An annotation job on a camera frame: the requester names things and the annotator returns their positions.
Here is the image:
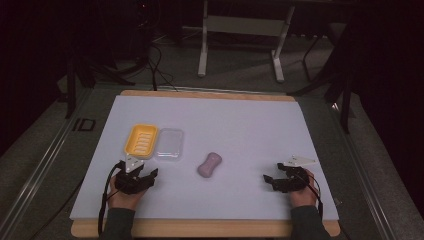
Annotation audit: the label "white table mat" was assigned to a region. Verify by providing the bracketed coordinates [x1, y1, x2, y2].
[69, 94, 340, 221]

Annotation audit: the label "yellow soap dish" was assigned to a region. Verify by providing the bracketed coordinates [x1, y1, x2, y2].
[123, 123, 159, 160]

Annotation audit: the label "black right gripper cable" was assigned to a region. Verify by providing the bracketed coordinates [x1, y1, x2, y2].
[299, 173, 325, 220]

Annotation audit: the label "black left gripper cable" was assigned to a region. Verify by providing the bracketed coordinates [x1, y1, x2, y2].
[97, 161, 124, 236]

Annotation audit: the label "person's left hand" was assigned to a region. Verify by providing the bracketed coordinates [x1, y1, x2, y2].
[107, 175, 146, 212]

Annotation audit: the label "person's right hand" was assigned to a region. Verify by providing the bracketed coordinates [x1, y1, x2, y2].
[288, 168, 320, 208]

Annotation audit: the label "black stand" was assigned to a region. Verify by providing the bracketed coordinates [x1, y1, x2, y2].
[58, 39, 149, 120]
[287, 19, 359, 135]

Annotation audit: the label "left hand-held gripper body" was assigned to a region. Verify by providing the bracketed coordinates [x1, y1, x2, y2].
[114, 156, 153, 196]

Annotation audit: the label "metal floor rail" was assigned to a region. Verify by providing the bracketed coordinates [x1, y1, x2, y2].
[329, 101, 396, 240]
[0, 87, 93, 240]

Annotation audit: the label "black floor cables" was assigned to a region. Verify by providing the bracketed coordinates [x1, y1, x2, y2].
[143, 31, 179, 93]

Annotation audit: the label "clear plastic container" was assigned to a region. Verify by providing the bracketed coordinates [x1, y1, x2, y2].
[154, 127, 185, 161]

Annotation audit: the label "wooden table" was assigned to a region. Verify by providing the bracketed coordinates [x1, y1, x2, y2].
[70, 89, 342, 239]

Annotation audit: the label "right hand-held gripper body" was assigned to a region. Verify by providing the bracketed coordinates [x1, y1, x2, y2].
[272, 154, 317, 194]

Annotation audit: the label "pink soap bar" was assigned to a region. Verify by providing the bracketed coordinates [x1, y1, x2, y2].
[196, 151, 223, 179]

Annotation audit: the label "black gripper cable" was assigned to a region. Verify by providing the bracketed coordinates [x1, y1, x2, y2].
[97, 161, 124, 236]
[299, 173, 325, 220]

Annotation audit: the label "white metal stand frame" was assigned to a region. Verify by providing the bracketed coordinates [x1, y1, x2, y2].
[197, 0, 297, 84]

